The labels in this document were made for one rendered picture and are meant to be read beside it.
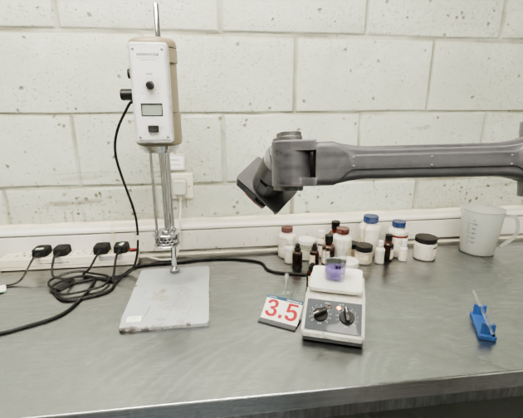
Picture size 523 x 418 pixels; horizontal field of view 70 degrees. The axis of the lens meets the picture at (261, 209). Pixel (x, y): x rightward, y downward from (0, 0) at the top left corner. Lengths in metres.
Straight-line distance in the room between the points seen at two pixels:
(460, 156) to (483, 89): 0.93
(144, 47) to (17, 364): 0.67
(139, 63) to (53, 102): 0.50
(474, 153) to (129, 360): 0.70
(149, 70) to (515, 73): 1.19
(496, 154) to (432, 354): 0.44
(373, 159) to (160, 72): 0.48
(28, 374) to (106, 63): 0.83
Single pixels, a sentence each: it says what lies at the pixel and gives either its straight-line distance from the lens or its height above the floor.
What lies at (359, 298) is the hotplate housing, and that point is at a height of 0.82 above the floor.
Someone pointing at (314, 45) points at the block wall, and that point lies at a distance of 1.26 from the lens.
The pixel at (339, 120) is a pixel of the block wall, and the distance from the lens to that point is 1.28.
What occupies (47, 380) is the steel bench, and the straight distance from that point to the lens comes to 0.85.
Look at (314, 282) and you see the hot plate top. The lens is 0.88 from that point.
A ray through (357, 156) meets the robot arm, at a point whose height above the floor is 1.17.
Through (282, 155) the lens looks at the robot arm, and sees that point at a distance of 0.54.
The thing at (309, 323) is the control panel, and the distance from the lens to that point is 0.84.
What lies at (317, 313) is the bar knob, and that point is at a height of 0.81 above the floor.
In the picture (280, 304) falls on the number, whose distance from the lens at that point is 0.91.
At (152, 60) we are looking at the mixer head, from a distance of 0.84.
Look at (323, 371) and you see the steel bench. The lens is 0.78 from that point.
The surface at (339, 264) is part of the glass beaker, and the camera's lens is 0.87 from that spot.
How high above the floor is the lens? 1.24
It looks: 16 degrees down
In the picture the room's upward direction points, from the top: straight up
